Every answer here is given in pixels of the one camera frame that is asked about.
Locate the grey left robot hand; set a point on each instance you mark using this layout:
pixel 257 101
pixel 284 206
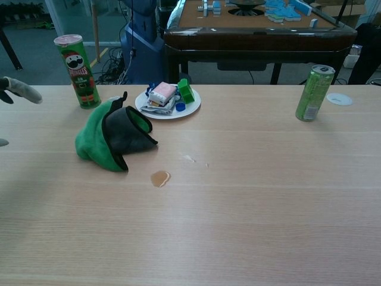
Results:
pixel 23 90

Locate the green and grey cloth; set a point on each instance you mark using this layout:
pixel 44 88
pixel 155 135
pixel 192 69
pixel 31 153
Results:
pixel 92 134

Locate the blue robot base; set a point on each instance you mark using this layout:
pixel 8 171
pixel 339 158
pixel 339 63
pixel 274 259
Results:
pixel 143 53

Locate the brown liquid spill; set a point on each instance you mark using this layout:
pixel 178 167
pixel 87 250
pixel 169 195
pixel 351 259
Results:
pixel 160 178

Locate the black table leg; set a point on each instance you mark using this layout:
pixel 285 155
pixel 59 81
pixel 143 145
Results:
pixel 10 50

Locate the green Pringles can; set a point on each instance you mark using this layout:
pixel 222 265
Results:
pixel 78 77

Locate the wooden pole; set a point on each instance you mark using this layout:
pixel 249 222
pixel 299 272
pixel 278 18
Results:
pixel 95 29

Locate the blue snack wrapper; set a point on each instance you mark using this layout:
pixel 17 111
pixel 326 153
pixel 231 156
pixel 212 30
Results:
pixel 150 88

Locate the pink tissue pack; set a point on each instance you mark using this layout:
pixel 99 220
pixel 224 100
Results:
pixel 162 92

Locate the silver snack wrapper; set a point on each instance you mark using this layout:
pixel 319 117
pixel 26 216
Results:
pixel 162 111

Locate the blue bottle cap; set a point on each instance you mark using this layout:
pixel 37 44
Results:
pixel 180 106

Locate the green toy block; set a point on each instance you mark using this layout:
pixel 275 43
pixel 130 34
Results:
pixel 187 90

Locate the white round plate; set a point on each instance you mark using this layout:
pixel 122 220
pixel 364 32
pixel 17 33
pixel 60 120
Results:
pixel 190 108

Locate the dark wooden mahjong table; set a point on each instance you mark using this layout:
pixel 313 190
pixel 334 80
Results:
pixel 253 38

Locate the black mahjong table dome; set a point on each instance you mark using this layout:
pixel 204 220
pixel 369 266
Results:
pixel 245 6

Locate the green drink can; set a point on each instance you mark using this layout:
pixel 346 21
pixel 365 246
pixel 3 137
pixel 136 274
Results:
pixel 315 92

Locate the blue mahjong tile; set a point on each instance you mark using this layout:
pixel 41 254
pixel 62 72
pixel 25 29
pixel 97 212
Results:
pixel 313 22

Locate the white round lid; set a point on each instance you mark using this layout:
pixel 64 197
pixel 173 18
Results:
pixel 339 99

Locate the cardboard box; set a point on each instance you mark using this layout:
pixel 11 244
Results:
pixel 351 7

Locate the black trouser leg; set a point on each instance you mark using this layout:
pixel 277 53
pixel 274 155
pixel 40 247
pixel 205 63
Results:
pixel 366 53

